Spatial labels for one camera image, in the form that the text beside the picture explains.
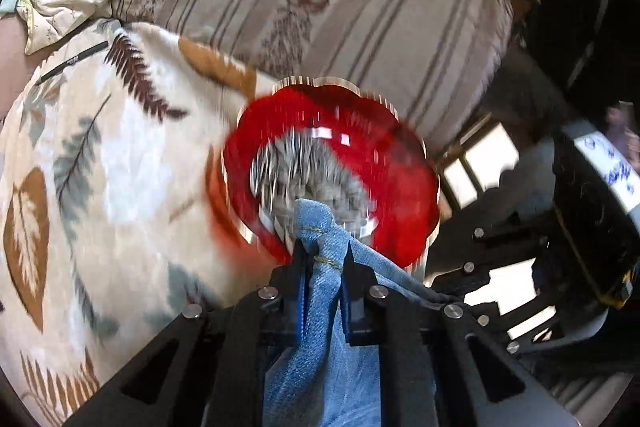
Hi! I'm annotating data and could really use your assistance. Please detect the striped floral beige bedsheet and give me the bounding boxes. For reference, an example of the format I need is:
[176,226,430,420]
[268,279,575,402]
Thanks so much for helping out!
[111,0,513,154]

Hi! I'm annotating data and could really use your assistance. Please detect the red glass bowl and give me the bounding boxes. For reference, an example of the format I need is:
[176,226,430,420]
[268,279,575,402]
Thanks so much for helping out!
[220,76,440,269]

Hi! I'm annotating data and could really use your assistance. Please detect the blue denim jeans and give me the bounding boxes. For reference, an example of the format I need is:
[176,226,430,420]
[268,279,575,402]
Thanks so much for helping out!
[262,199,448,426]

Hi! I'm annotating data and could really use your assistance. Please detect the leaf-patterned cream blanket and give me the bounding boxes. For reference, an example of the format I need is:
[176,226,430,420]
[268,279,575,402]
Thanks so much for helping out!
[1,20,276,426]

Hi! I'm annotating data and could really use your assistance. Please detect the black pen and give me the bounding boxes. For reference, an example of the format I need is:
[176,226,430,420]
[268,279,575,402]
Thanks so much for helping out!
[36,41,108,86]

